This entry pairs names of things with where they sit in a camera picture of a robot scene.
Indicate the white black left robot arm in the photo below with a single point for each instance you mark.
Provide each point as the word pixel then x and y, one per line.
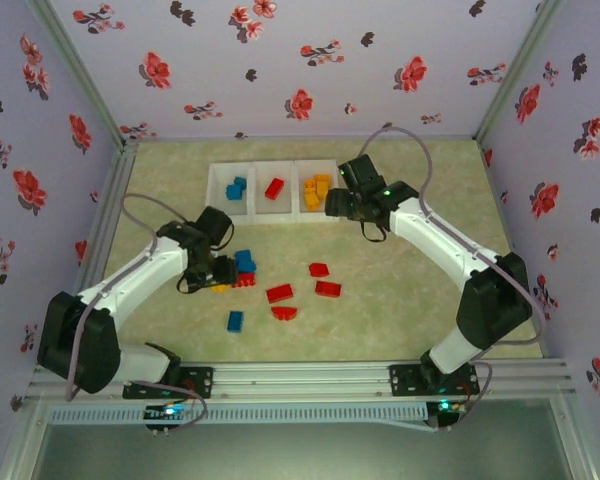
pixel 130 280

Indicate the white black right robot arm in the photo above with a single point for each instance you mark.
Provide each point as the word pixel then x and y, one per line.
pixel 440 240

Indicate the red arched lego brick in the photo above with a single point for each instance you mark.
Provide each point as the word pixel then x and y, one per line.
pixel 285 314

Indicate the left controller circuit board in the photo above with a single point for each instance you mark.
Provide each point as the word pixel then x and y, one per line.
pixel 167 414

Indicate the controller circuit board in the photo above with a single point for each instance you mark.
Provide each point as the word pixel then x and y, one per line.
pixel 445 412
pixel 167 414

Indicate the right controller circuit board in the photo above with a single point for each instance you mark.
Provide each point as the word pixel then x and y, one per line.
pixel 445 412

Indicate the aluminum side rail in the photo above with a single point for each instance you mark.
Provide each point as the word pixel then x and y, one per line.
pixel 109 210

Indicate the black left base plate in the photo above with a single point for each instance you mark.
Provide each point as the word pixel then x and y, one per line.
pixel 200 382

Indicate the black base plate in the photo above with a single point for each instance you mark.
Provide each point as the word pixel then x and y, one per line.
pixel 200 382
pixel 405 380

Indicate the aluminum mounting rail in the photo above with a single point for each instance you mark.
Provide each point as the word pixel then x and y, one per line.
pixel 305 380

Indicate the aluminum frame post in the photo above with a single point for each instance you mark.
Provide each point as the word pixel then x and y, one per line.
pixel 517 70
pixel 82 75

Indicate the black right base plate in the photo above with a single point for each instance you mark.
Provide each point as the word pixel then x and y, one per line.
pixel 405 380

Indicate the aluminum frame leg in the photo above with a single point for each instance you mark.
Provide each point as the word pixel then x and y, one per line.
pixel 575 440
pixel 22 440

